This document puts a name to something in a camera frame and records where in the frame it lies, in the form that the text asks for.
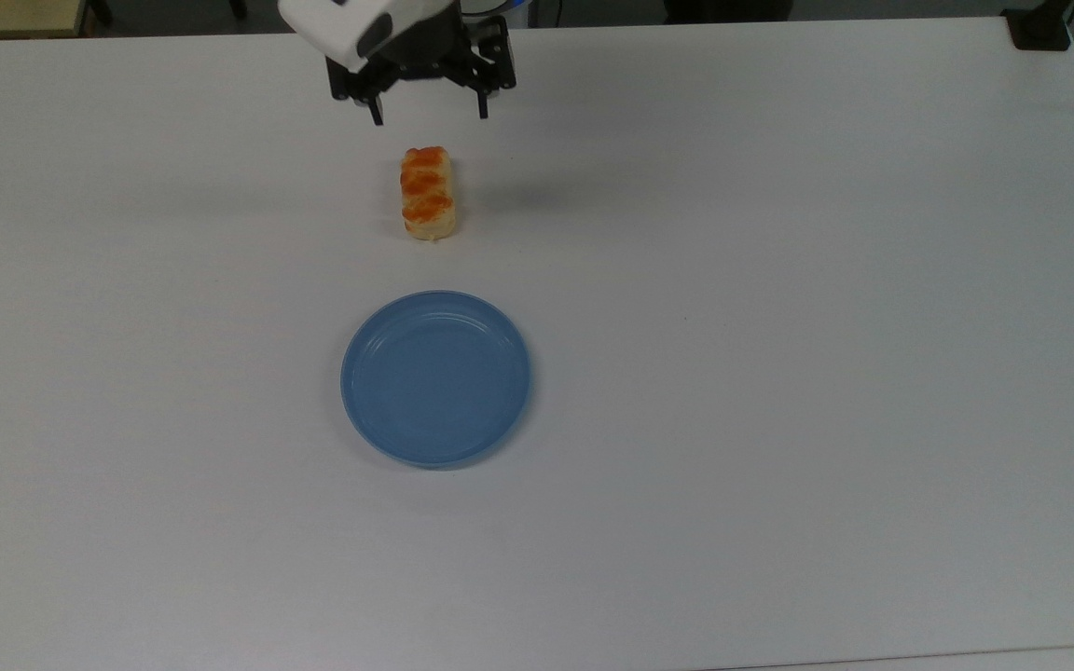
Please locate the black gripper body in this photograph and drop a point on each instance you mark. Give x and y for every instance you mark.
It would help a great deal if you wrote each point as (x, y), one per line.
(434, 51)

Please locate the black table clamp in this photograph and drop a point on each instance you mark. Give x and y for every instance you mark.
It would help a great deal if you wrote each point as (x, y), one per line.
(1039, 28)

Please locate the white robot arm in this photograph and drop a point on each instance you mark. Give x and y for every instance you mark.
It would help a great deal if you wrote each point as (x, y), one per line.
(327, 28)

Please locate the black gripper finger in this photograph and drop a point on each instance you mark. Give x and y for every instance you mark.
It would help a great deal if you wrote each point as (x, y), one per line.
(375, 112)
(483, 104)

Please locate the blue round plate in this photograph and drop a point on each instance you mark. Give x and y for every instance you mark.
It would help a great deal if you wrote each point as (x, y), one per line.
(435, 378)

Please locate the orange glazed bread loaf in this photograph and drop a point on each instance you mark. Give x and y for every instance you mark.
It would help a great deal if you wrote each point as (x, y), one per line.
(427, 193)

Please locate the wooden furniture piece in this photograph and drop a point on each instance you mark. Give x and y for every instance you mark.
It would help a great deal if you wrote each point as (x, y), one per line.
(10, 17)

